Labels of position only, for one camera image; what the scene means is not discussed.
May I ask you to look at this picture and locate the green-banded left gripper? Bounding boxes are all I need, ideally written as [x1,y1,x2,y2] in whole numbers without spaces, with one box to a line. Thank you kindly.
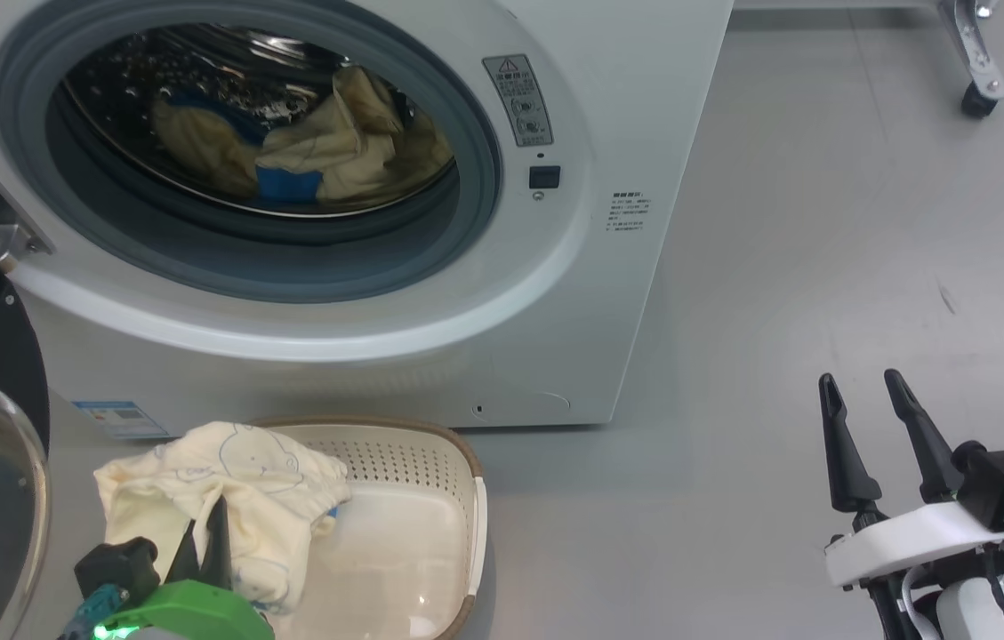
[97,495,276,640]

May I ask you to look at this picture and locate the cream bear print garment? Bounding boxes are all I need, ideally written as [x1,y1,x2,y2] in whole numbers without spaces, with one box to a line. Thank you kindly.
[94,421,351,616]

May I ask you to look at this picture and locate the cream perforated laundry basket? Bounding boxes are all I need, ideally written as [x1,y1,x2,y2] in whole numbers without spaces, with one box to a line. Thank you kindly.
[248,415,489,640]

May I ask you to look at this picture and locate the round filter cover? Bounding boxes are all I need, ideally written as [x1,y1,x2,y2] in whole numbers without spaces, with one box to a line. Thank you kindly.
[470,391,572,423]

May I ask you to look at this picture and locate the grey warning sticker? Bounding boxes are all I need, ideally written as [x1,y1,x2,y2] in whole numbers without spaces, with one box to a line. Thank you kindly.
[482,53,554,148]

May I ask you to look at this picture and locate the cream garment with blue trim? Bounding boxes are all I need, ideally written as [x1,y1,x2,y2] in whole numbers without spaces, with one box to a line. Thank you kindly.
[150,67,454,205]

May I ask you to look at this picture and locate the steel washing machine drum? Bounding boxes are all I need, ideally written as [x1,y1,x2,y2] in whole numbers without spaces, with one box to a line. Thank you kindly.
[61,22,458,219]

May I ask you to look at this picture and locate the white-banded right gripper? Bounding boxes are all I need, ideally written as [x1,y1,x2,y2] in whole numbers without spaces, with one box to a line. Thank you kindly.
[818,369,1004,589]

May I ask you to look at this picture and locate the blue energy label sticker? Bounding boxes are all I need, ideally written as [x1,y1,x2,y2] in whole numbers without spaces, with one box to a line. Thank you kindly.
[73,399,169,439]

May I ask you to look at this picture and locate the white front-load washing machine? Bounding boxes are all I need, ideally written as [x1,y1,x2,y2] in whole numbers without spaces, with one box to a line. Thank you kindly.
[0,0,736,441]

